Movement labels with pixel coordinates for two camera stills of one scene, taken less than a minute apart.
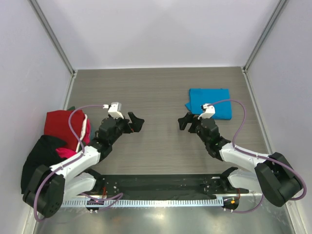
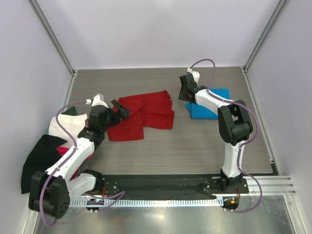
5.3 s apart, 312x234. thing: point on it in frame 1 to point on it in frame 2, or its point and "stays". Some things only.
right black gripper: [188, 118] to [182, 96]
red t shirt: [56, 124] to [153, 110]
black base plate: [163, 184] stays
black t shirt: [42, 151] stays
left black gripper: [134, 126] to [123, 113]
